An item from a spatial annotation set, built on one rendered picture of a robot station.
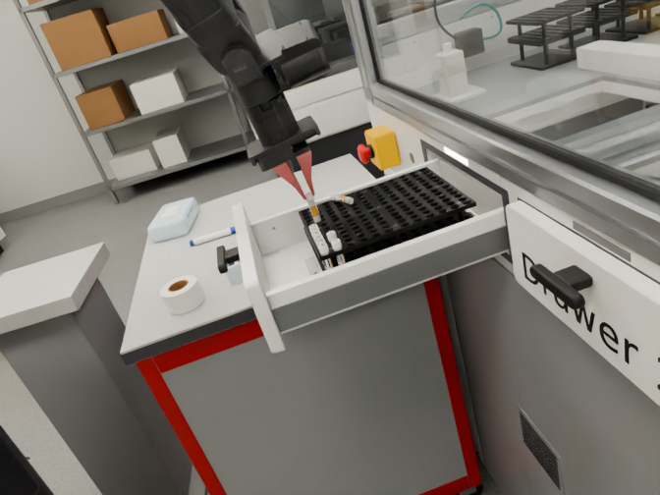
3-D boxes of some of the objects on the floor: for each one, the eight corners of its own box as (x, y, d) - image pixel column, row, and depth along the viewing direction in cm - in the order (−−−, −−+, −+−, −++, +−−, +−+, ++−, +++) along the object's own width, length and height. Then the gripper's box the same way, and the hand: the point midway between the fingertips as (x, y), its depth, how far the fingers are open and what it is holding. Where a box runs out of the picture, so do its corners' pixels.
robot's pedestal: (102, 547, 150) (-58, 337, 116) (126, 463, 176) (1, 271, 142) (204, 517, 149) (73, 297, 115) (212, 436, 176) (108, 239, 142)
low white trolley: (264, 603, 124) (119, 353, 90) (245, 418, 179) (150, 221, 145) (493, 510, 128) (437, 238, 94) (405, 358, 183) (350, 152, 149)
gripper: (294, 78, 74) (336, 174, 81) (227, 109, 74) (275, 202, 81) (301, 85, 68) (346, 189, 75) (228, 121, 68) (280, 220, 75)
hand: (306, 192), depth 78 cm, fingers closed
